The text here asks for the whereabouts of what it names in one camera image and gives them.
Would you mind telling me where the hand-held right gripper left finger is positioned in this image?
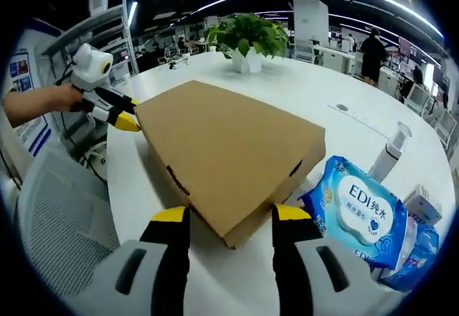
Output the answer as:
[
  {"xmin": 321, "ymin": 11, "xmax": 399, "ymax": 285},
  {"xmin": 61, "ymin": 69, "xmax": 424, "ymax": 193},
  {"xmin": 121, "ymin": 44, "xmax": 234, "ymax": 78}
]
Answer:
[{"xmin": 70, "ymin": 204, "xmax": 191, "ymax": 316}]

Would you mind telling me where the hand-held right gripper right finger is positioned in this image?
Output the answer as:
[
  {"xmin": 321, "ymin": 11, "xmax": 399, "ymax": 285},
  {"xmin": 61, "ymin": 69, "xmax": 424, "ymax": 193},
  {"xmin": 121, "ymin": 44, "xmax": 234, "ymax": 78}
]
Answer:
[{"xmin": 271, "ymin": 203, "xmax": 395, "ymax": 316}]

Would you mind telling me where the blue wet wipes soft packet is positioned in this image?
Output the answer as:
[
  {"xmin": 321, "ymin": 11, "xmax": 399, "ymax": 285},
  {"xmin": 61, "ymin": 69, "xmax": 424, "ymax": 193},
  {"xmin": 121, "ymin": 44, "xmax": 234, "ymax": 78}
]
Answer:
[{"xmin": 298, "ymin": 155, "xmax": 410, "ymax": 271}]

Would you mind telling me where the brown cardboard shoe box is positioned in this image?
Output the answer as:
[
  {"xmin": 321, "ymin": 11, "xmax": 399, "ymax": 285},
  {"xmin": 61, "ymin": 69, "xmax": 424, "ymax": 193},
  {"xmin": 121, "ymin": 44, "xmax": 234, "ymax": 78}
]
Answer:
[{"xmin": 134, "ymin": 80, "xmax": 326, "ymax": 249}]

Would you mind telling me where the blue floral tissue pack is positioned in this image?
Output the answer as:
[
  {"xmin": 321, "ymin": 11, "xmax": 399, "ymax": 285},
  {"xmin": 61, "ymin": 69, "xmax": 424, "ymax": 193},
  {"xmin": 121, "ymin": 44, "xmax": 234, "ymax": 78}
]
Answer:
[{"xmin": 371, "ymin": 222, "xmax": 440, "ymax": 292}]

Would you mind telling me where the small silver carton box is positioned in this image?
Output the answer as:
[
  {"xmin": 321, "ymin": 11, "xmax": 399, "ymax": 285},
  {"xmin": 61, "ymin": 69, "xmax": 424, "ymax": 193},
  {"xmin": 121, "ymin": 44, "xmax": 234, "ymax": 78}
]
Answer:
[{"xmin": 403, "ymin": 183, "xmax": 444, "ymax": 226}]

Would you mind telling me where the white spray bottle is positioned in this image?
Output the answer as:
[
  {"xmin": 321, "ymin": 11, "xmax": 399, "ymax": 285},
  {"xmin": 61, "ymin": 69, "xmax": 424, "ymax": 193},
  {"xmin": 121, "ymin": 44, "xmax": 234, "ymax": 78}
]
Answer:
[{"xmin": 368, "ymin": 120, "xmax": 413, "ymax": 183}]

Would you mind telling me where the white box on shelf rack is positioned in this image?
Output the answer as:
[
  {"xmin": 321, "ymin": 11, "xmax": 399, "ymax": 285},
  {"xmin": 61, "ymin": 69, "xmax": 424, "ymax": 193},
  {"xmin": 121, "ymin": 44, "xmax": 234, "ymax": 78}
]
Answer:
[{"xmin": 87, "ymin": 0, "xmax": 109, "ymax": 16}]

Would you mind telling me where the person's left hand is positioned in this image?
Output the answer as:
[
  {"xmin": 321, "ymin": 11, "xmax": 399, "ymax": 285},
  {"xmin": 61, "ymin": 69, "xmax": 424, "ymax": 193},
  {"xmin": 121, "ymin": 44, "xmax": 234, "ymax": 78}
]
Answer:
[{"xmin": 53, "ymin": 82, "xmax": 87, "ymax": 113}]

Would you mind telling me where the grey metal shelving rack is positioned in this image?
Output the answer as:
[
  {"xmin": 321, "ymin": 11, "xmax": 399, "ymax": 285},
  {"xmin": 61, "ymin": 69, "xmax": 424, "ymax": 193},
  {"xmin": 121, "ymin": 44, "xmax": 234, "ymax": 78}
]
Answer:
[{"xmin": 41, "ymin": 0, "xmax": 141, "ymax": 80}]

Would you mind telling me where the small black white device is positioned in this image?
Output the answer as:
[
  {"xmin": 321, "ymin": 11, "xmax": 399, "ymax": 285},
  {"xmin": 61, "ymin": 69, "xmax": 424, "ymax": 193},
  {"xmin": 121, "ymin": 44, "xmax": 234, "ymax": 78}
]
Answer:
[{"xmin": 167, "ymin": 52, "xmax": 191, "ymax": 70}]

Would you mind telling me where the grey mesh office chair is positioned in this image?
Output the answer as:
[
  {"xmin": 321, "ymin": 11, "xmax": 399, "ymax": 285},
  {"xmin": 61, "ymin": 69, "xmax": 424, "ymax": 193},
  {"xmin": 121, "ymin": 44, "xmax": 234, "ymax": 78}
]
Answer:
[{"xmin": 16, "ymin": 149, "xmax": 121, "ymax": 299}]

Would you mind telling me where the green potted plant white pot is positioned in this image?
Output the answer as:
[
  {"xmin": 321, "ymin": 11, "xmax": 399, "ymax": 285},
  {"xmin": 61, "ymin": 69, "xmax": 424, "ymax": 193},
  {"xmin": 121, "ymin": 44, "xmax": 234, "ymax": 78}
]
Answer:
[{"xmin": 204, "ymin": 12, "xmax": 290, "ymax": 74}]

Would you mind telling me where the white office chair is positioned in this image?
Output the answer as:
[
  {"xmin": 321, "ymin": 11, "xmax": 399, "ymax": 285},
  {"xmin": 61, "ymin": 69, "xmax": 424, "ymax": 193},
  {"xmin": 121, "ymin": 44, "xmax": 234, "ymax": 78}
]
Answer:
[
  {"xmin": 293, "ymin": 38, "xmax": 316, "ymax": 64},
  {"xmin": 407, "ymin": 81, "xmax": 437, "ymax": 116}
]

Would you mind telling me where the row of white office chairs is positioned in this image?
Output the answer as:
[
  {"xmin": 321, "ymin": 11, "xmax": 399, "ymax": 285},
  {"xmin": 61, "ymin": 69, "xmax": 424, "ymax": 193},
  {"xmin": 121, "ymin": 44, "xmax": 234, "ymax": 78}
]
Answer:
[{"xmin": 404, "ymin": 79, "xmax": 459, "ymax": 152}]

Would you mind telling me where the white square pillar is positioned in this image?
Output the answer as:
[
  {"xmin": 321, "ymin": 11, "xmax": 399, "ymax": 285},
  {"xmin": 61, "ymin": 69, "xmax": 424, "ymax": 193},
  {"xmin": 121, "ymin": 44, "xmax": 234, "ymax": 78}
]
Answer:
[{"xmin": 292, "ymin": 0, "xmax": 329, "ymax": 47}]

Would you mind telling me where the white office desk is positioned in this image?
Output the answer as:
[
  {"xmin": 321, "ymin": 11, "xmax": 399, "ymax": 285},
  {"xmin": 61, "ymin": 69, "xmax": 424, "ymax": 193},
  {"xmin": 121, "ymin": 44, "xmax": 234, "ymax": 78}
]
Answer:
[{"xmin": 315, "ymin": 45, "xmax": 356, "ymax": 75}]

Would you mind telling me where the purple lit monitor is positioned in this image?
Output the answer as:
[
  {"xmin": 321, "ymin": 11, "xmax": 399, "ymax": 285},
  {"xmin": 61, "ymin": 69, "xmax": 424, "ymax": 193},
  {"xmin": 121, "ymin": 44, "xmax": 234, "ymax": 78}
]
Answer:
[{"xmin": 397, "ymin": 35, "xmax": 424, "ymax": 62}]

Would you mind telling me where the blue framed wall poster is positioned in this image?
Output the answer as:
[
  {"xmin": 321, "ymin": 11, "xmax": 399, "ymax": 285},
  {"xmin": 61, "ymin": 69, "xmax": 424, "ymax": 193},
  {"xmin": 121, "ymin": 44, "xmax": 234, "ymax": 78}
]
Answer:
[{"xmin": 6, "ymin": 51, "xmax": 51, "ymax": 158}]

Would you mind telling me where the white table cable outlet strip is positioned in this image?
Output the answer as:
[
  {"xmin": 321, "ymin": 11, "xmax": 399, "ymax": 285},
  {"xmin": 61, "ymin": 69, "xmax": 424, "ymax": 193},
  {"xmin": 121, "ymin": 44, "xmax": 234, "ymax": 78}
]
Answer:
[{"xmin": 326, "ymin": 102, "xmax": 394, "ymax": 138}]

